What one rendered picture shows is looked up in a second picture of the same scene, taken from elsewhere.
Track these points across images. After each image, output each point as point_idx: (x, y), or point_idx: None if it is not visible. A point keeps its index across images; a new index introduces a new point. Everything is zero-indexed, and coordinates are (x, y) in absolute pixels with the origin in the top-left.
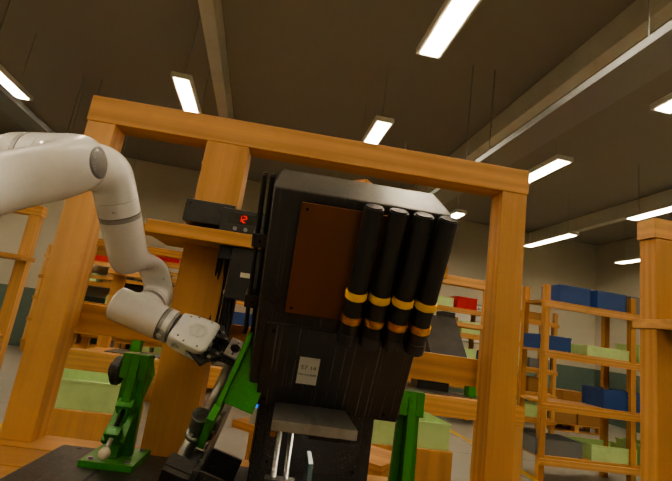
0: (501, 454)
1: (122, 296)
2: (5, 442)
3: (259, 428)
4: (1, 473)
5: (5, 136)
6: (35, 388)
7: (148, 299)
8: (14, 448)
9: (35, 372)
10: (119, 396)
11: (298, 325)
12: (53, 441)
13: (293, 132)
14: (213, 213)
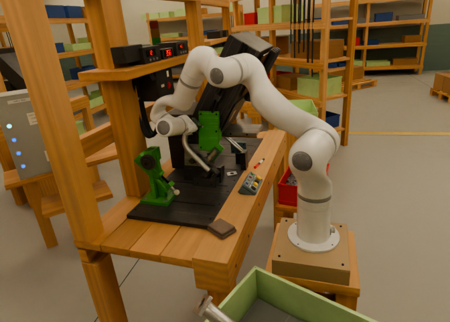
0: None
1: (173, 122)
2: (100, 239)
3: None
4: (159, 229)
5: (235, 65)
6: (93, 206)
7: (174, 118)
8: (114, 233)
9: (88, 198)
10: (153, 173)
11: (237, 100)
12: (104, 223)
13: None
14: (136, 53)
